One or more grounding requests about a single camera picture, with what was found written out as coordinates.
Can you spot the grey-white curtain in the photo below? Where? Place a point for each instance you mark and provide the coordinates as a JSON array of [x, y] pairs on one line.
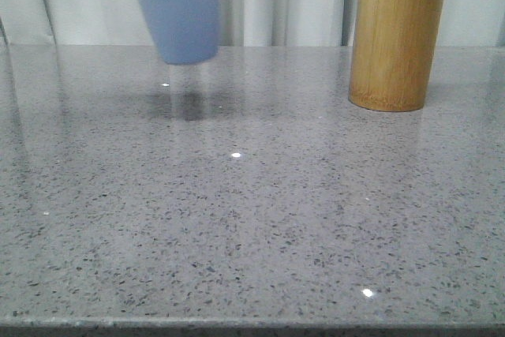
[[253, 23]]

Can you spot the bamboo wooden cup holder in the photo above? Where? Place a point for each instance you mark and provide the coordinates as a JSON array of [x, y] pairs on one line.
[[393, 48]]

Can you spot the blue plastic cup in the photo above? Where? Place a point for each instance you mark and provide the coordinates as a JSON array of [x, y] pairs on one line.
[[184, 31]]

